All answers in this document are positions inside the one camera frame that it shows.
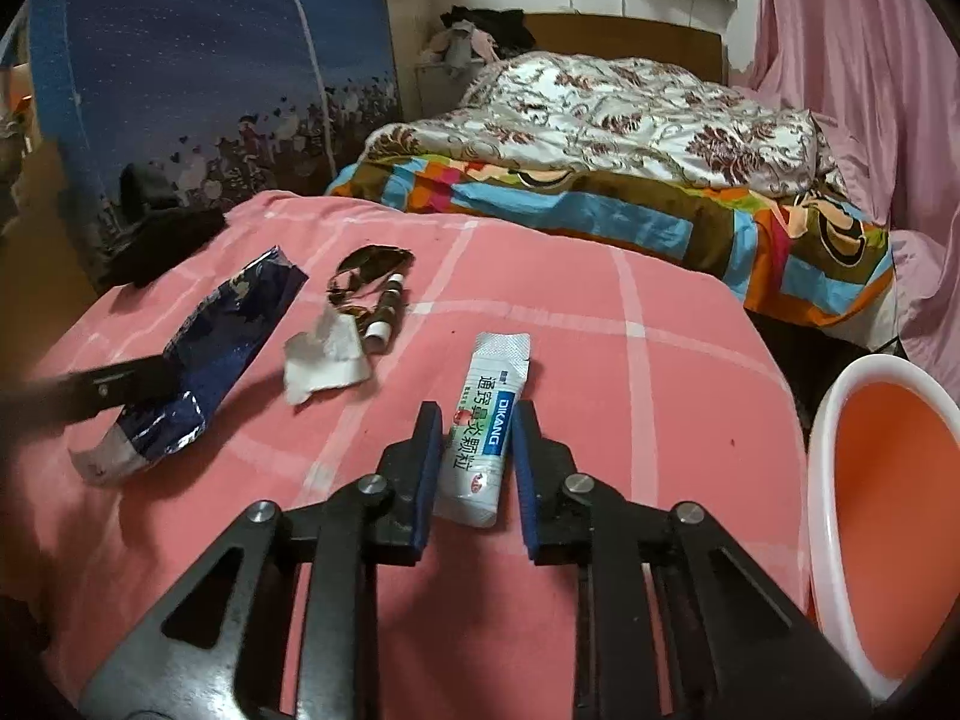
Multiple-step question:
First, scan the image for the white medicine sachet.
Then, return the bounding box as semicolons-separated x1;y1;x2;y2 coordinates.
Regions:
434;332;530;528

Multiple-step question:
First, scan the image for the blue snack wrapper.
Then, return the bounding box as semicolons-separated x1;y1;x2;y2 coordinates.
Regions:
71;247;308;486

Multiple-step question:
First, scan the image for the white paper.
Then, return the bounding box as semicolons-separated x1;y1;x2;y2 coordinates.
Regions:
283;305;373;406

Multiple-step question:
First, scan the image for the dark thread spool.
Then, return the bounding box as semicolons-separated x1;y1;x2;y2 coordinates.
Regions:
363;273;405;355

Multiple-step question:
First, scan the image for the brown dried peel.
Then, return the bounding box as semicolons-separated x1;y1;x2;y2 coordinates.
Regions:
327;244;415;319

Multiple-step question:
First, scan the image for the orange trash bin white rim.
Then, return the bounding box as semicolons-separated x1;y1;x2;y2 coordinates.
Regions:
807;355;958;702

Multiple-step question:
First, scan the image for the black bag on bed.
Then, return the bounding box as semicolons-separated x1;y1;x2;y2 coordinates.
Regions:
98;164;226;288

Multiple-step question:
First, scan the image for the pink plaid blanket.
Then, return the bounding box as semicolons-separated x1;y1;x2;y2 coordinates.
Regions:
2;193;809;697

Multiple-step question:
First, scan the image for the blue fabric wardrobe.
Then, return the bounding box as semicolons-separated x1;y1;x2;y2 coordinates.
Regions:
28;0;400;277

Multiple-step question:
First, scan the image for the colourful cartoon bed sheet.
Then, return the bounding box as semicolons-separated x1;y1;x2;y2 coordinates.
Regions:
329;154;895;328

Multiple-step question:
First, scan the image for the white nightstand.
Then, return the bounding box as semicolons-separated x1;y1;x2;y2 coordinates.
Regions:
415;59;485;117

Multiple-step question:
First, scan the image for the clothes pile on nightstand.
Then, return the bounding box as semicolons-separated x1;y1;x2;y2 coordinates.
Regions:
420;5;537;73

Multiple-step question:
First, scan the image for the floral white duvet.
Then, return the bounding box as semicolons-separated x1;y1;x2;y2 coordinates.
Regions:
363;50;846;199

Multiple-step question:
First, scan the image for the wooden headboard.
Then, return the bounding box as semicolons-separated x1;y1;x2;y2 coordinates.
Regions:
524;13;727;83

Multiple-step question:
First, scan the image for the pink curtain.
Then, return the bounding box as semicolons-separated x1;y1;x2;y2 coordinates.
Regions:
747;0;958;394

